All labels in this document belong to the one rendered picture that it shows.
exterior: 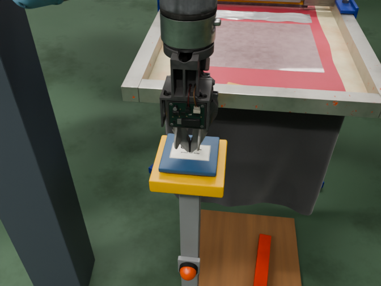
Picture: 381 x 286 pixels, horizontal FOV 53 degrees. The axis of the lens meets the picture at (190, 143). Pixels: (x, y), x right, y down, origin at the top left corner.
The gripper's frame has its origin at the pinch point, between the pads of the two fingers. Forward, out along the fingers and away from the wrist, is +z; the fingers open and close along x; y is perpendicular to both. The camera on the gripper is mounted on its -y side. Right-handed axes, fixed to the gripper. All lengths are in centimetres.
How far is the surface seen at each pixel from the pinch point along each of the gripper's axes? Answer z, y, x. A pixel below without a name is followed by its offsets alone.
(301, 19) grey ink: 3, -68, 27
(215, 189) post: 4.3, 6.5, 5.0
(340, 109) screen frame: 2.3, -17.2, 29.3
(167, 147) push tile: 2.0, -0.7, -4.3
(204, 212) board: 97, -66, -1
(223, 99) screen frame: 1.7, -17.2, 4.9
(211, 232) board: 97, -55, 3
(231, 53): 3.5, -43.0, 5.9
